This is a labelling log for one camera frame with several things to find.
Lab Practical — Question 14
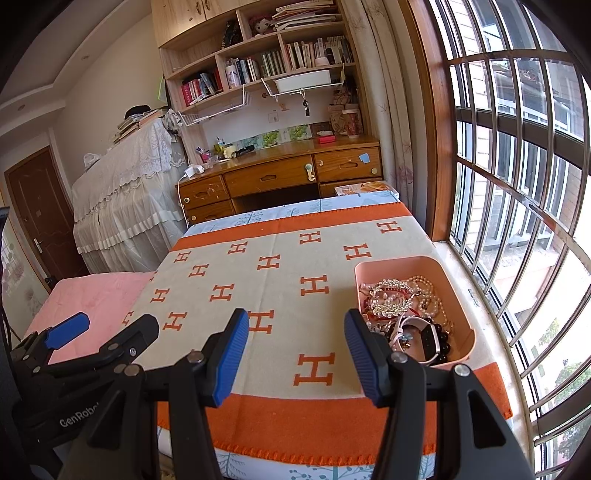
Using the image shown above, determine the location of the black bead bracelet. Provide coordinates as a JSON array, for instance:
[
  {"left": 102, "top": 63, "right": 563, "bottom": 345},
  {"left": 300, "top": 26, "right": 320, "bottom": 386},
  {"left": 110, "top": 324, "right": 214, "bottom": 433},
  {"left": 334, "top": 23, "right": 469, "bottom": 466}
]
[{"left": 414, "top": 317, "right": 453, "bottom": 366}]

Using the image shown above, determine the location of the long white pearl necklace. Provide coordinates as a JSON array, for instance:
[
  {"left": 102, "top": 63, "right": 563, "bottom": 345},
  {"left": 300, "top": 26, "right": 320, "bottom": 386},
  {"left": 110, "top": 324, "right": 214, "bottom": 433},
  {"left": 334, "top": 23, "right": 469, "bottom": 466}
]
[{"left": 406, "top": 274, "right": 456, "bottom": 333}]

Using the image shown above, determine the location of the red string bracelet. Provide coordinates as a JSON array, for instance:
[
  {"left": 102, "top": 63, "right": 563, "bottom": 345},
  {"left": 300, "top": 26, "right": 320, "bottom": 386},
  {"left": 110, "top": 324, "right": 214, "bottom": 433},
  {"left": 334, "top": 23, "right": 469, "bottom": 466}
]
[{"left": 359, "top": 283, "right": 417, "bottom": 324}]

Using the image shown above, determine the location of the silver leaf hair comb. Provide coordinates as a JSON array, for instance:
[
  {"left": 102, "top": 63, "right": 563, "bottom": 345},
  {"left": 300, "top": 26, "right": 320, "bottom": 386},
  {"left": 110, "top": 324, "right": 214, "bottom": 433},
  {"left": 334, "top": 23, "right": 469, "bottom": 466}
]
[{"left": 367, "top": 279, "right": 418, "bottom": 319}]

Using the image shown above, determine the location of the pink bed sheet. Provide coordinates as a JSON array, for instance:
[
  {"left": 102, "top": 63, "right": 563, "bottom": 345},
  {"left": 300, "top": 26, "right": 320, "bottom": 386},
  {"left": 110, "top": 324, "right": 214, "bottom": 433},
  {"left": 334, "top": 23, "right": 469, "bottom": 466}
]
[{"left": 26, "top": 272, "right": 153, "bottom": 363}]

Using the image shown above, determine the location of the pink tray box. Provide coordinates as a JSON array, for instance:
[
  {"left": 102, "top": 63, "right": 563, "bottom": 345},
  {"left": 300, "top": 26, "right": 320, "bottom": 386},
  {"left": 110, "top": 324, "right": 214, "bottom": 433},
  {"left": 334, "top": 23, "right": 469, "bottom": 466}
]
[{"left": 355, "top": 256, "right": 476, "bottom": 369}]

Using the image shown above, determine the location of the orange beige H blanket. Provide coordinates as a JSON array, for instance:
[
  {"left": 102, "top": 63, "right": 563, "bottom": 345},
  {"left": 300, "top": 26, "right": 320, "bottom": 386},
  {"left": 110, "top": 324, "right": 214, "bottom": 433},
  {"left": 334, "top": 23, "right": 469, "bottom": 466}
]
[{"left": 120, "top": 203, "right": 512, "bottom": 467}]

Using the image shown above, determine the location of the brown wooden door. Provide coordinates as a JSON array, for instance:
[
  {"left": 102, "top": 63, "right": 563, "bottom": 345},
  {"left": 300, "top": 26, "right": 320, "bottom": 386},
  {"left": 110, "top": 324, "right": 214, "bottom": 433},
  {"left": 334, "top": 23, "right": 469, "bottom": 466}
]
[{"left": 4, "top": 147, "right": 88, "bottom": 287}]

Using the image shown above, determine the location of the white lace covered piano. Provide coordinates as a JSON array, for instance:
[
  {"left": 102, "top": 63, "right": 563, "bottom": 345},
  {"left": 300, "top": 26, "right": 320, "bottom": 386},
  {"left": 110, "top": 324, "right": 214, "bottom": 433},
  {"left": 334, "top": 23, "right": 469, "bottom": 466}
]
[{"left": 72, "top": 118, "right": 187, "bottom": 273}]

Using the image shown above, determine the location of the blue patterned bed sheet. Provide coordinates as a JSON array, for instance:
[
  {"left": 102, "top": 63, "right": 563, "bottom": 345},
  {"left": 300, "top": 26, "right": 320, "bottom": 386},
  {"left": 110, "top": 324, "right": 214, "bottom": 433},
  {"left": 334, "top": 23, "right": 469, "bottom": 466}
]
[{"left": 182, "top": 190, "right": 400, "bottom": 238}]

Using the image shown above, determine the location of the magazine on bed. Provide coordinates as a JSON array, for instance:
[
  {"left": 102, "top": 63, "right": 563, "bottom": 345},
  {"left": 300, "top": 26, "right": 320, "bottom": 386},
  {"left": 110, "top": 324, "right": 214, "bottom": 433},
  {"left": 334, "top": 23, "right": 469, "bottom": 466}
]
[{"left": 335, "top": 180, "right": 397, "bottom": 196}]

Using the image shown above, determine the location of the window metal grille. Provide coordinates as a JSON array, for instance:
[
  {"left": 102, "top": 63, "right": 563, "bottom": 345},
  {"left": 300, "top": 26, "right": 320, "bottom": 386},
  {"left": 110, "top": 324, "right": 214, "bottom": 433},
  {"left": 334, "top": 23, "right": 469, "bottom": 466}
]
[{"left": 431, "top": 1, "right": 590, "bottom": 479}]

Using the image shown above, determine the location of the wooden desk with drawers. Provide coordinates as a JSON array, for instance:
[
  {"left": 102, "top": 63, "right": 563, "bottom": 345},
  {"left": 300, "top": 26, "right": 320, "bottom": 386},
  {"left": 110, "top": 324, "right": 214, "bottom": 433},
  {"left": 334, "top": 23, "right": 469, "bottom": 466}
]
[{"left": 178, "top": 135, "right": 384, "bottom": 226}]

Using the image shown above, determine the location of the wooden bookshelf with books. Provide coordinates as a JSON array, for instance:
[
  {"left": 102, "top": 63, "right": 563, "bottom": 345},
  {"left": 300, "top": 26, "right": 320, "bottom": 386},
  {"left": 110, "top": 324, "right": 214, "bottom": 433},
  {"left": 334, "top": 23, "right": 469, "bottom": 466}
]
[{"left": 150, "top": 1, "right": 356, "bottom": 114}]

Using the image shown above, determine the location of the white storage tray on rack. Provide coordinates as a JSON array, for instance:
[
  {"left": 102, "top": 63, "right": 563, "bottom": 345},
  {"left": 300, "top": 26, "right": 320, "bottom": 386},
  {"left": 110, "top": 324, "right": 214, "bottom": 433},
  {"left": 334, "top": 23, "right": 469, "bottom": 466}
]
[{"left": 276, "top": 70, "right": 332, "bottom": 93}]

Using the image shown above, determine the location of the floral curtain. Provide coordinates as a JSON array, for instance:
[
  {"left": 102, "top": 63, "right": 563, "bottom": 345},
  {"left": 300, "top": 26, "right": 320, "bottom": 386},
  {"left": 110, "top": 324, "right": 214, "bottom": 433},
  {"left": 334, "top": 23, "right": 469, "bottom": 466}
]
[{"left": 341, "top": 1, "right": 428, "bottom": 226}]

